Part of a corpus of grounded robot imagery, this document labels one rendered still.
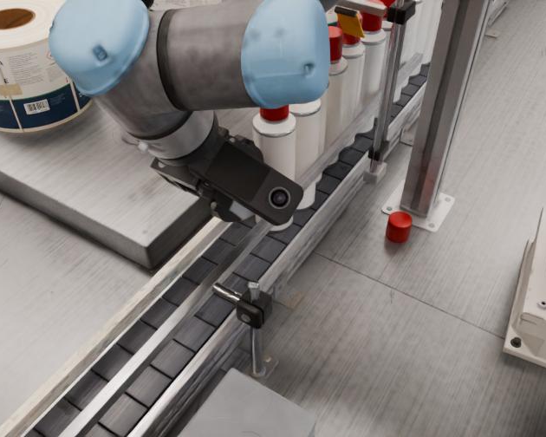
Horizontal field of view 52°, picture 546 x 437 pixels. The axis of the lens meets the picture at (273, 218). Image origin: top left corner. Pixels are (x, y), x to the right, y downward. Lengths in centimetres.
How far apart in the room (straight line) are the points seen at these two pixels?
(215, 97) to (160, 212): 40
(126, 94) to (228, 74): 8
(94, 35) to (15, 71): 53
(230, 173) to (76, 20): 21
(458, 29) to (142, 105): 41
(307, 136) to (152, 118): 28
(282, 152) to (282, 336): 23
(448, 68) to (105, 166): 51
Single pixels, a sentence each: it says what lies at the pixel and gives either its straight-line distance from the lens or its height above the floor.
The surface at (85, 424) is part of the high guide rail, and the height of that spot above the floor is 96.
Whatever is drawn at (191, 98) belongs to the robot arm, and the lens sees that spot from 42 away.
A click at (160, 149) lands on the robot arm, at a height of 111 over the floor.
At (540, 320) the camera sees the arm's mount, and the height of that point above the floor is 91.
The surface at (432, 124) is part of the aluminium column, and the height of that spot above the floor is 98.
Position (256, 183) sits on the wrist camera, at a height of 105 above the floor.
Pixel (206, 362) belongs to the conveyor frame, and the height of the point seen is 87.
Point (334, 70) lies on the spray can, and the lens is 76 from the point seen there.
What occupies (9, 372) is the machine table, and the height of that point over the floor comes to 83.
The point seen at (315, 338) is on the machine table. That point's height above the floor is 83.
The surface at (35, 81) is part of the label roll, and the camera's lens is 95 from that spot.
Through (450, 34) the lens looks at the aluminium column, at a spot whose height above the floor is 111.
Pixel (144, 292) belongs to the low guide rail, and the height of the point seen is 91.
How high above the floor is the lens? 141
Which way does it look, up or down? 44 degrees down
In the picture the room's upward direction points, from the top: straight up
